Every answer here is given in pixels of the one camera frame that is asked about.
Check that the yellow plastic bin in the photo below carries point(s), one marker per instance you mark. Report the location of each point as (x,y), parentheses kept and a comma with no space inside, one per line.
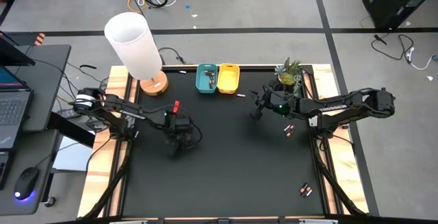
(228,78)

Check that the grey desk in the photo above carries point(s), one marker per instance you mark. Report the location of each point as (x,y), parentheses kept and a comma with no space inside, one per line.
(44,80)

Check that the open laptop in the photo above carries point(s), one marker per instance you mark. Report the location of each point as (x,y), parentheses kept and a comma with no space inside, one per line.
(13,107)

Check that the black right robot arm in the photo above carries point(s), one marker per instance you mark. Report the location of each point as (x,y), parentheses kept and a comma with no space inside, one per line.
(342,107)

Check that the black computer tower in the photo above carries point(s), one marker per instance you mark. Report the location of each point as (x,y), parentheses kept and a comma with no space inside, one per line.
(400,1)

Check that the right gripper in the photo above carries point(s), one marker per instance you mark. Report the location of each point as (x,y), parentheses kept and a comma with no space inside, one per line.
(279,102)

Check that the teal plastic bin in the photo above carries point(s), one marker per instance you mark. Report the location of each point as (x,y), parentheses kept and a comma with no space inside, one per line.
(200,83)

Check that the potted succulent plant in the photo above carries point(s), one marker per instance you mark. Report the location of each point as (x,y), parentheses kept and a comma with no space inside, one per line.
(289,76)

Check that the black frame strut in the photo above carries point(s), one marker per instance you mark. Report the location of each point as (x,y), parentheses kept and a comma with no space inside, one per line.
(337,186)
(109,183)

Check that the small slim battery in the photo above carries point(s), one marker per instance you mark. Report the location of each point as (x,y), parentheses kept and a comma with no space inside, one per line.
(182,71)
(240,95)

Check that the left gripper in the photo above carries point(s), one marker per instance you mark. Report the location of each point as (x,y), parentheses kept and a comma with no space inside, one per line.
(179,126)

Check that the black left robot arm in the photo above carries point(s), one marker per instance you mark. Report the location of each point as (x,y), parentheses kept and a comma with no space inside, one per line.
(130,114)

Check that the copper top black battery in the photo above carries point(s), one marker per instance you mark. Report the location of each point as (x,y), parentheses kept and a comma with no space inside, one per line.
(307,192)
(288,127)
(208,73)
(290,133)
(211,80)
(303,188)

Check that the red clip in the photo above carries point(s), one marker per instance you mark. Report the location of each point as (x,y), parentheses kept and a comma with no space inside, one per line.
(176,107)

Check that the white shade table lamp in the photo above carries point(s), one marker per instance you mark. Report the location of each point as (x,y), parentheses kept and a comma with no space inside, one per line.
(133,46)

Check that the black computer mouse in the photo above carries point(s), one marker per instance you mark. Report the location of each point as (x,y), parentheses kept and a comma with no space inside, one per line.
(25,183)

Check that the orange black striped marker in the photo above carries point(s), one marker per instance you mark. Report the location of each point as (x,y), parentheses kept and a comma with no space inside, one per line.
(40,39)

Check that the black monitor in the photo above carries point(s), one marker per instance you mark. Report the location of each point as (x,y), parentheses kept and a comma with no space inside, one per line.
(13,51)

